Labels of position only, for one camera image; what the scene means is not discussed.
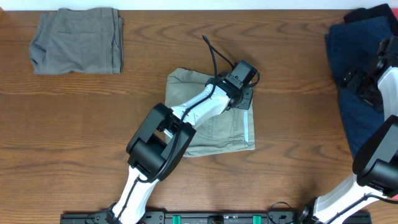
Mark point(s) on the beige khaki shorts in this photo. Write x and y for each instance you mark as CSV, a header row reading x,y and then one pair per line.
x,y
231,131

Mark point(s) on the black garment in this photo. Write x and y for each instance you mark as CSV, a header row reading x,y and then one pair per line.
x,y
382,10

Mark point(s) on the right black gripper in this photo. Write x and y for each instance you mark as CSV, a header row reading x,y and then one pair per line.
x,y
351,78

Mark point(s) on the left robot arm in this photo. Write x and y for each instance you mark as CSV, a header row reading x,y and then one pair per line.
x,y
202,115

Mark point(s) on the navy blue shorts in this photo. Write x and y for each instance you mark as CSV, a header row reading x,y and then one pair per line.
x,y
350,49

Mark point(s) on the folded grey shorts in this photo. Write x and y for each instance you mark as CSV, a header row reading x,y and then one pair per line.
x,y
88,41

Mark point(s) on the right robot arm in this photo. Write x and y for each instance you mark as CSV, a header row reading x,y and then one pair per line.
x,y
374,176

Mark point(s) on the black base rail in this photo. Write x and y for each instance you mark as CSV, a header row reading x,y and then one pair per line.
x,y
187,218

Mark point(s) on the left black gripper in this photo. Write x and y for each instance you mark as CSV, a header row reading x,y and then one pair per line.
x,y
246,100

